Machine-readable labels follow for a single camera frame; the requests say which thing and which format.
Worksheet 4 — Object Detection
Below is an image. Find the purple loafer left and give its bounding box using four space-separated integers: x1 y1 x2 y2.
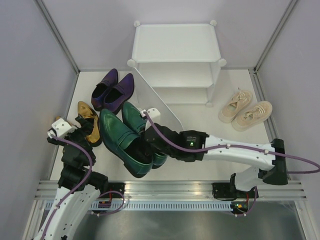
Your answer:
91 68 119 112

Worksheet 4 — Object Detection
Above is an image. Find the beige sneaker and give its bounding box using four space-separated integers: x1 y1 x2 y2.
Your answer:
231 101 273 132
218 90 253 123

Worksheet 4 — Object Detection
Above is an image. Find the white plastic shoe cabinet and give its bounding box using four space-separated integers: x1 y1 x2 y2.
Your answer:
127 20 227 107

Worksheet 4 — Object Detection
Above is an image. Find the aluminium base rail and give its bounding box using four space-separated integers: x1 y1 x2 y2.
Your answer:
33 179 308 201

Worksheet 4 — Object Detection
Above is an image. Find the white slotted cable duct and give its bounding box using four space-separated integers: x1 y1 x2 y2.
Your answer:
82 201 232 211

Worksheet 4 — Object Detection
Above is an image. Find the purple loafer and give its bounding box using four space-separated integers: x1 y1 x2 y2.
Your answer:
91 68 119 112
103 73 135 115

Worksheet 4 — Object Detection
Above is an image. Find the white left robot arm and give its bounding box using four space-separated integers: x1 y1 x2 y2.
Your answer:
34 117 110 240

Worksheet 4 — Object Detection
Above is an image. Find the gold pointed shoe rear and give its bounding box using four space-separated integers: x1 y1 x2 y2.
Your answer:
75 101 102 147

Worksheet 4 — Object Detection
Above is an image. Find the beige sneaker rear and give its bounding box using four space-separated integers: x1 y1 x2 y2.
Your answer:
218 90 253 123

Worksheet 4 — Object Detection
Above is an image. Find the purple loafer right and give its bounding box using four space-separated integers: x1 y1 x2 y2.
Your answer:
103 73 135 115

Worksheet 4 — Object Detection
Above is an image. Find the white cabinet door panel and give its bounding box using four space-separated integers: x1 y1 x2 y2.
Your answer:
132 67 184 132

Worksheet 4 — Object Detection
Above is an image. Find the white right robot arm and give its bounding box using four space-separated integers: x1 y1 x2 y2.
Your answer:
142 124 288 198

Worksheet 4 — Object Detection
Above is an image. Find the green loafer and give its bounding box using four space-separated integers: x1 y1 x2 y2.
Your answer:
121 102 168 169
99 109 154 178

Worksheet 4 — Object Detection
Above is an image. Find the beige sneaker front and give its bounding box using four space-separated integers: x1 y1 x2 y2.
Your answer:
231 101 273 132

